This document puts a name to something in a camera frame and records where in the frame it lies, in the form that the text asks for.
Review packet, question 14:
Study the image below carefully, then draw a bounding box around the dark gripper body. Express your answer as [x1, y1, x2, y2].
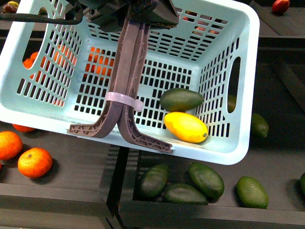
[79, 0, 179, 32]

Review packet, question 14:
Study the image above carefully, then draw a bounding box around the brown basket handle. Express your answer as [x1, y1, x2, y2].
[68, 18, 172, 153]

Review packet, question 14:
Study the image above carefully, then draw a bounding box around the dark green avocado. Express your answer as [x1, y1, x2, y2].
[159, 88, 204, 112]

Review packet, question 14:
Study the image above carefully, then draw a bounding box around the light blue plastic basket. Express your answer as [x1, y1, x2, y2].
[0, 0, 259, 165]

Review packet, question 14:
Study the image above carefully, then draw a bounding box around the yellow mango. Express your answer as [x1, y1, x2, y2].
[164, 112, 208, 144]

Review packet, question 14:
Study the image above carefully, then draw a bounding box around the green avocado left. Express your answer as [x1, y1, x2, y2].
[138, 164, 169, 198]

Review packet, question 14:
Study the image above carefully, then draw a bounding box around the green avocado upper right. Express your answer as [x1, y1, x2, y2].
[250, 113, 269, 138]

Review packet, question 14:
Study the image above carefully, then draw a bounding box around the green avocado front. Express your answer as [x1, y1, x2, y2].
[163, 183, 208, 205]

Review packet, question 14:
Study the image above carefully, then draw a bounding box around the green avocado centre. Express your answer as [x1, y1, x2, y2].
[188, 162, 224, 199]

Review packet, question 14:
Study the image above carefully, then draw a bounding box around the green avocado middle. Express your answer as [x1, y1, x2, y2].
[236, 176, 269, 209]

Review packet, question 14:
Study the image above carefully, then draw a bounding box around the white zip tie right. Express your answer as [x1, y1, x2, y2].
[105, 92, 143, 112]

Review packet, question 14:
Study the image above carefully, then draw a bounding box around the orange tangerine left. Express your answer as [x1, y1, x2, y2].
[0, 131, 23, 160]

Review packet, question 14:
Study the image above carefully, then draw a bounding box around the orange tangerine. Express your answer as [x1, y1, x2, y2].
[0, 131, 23, 160]
[17, 147, 53, 178]

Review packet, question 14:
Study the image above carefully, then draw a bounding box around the red apple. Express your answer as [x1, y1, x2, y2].
[272, 0, 290, 14]

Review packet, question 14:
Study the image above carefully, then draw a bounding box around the black display crate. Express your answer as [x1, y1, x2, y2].
[119, 148, 305, 229]

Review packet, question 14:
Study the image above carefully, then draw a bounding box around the black cable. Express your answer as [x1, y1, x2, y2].
[0, 4, 84, 26]

